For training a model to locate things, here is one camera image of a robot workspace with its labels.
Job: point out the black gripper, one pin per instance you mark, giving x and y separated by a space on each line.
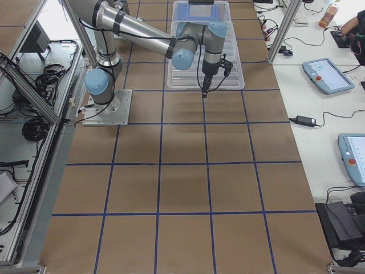
208 68

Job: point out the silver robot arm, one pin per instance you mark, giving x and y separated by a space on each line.
108 22

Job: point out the person forearm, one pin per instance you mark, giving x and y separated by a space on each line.
348 26

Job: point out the clear plastic storage box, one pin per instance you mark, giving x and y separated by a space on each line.
201 11

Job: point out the black power adapter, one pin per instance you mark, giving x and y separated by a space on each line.
304 121

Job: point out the blue teach pendant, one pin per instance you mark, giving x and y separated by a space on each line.
351 148
327 76

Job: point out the orange bottle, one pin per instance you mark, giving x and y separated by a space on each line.
329 15

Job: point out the black box latch handle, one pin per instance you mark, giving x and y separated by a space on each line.
201 1

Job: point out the aluminium frame post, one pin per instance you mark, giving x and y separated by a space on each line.
283 29

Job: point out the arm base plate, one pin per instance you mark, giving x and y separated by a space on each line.
116 114

